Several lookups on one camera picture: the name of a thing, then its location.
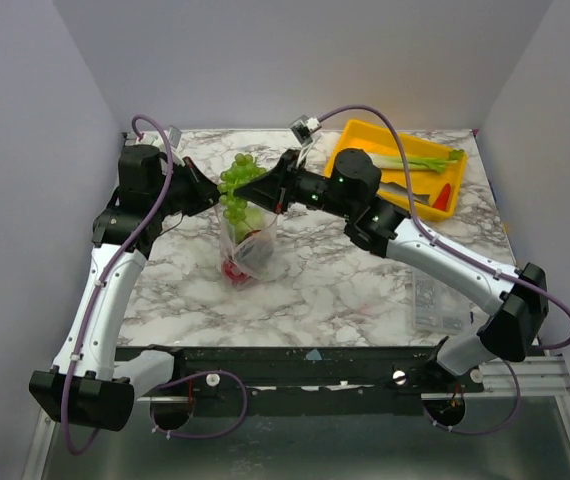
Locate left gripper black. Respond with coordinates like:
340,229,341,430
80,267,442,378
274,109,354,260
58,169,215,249
151,155,230,218

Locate green grapes bunch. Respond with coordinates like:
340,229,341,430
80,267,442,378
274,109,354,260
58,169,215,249
218,153,266,225

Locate clear pink zip top bag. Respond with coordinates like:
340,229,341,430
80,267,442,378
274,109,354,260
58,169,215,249
216,200,277,290

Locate silver fish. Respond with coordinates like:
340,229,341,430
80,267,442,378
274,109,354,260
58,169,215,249
380,182,430,205

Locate red chili pepper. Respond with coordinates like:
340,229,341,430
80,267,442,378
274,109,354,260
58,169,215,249
432,184,452,211

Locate green cabbage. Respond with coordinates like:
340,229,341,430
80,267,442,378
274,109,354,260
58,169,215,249
234,208,267,243

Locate dark red beet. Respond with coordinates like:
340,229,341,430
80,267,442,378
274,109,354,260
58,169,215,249
237,230,274,269

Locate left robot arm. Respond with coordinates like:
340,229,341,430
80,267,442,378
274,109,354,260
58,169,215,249
29,145,219,431

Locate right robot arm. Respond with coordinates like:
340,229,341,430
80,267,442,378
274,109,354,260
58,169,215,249
235,148,549,392

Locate yellow plastic tray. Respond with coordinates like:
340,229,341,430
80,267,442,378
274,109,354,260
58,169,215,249
324,118,468,222

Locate white green leek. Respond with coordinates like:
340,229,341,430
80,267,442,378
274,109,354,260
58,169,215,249
369,150,465,174

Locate clear plastic screw box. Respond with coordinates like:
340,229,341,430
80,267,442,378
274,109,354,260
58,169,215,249
411,269,470,335

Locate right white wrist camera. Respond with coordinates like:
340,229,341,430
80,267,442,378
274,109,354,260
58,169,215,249
289,115,321,162

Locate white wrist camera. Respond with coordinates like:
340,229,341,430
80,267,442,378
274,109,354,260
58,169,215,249
134,126,182,152
289,115,321,162

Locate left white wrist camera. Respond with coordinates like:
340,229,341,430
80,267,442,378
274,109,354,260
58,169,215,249
134,126,182,152

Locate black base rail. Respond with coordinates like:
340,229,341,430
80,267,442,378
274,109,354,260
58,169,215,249
109,344,546,419

